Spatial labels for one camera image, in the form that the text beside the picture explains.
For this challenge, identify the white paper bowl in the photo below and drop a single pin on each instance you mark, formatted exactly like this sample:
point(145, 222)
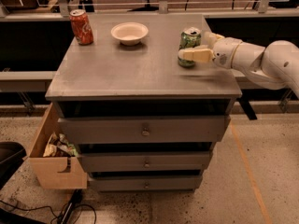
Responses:
point(129, 33)

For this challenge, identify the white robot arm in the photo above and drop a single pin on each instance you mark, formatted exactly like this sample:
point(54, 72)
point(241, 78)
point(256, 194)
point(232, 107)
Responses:
point(273, 67)

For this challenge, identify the bottom grey drawer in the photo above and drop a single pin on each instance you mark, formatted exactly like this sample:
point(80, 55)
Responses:
point(146, 183)

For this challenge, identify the top grey drawer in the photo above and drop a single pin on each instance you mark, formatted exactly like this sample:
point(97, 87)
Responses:
point(142, 130)

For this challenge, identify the open wooden side drawer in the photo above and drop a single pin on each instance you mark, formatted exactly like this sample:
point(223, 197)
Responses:
point(54, 172)

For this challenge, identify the snack bags in drawer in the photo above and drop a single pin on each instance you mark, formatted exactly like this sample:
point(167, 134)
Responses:
point(58, 146)

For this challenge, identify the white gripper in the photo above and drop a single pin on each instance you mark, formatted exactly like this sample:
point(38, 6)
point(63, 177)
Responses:
point(223, 53)

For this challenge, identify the grey drawer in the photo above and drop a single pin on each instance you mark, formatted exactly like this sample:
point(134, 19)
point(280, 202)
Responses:
point(142, 130)
point(144, 161)
point(146, 183)

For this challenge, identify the green soda can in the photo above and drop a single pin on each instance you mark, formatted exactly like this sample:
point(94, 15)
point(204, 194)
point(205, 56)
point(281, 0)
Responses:
point(190, 38)

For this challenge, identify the middle grey drawer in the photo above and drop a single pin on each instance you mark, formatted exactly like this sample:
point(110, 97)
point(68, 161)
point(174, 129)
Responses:
point(144, 161)

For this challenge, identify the orange soda can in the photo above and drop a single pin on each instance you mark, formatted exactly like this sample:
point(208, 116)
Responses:
point(81, 27)

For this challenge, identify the black object at left edge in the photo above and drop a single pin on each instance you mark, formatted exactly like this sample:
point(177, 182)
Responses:
point(11, 158)

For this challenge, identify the grey drawer cabinet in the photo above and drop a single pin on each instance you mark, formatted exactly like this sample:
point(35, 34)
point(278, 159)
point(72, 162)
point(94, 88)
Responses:
point(107, 80)

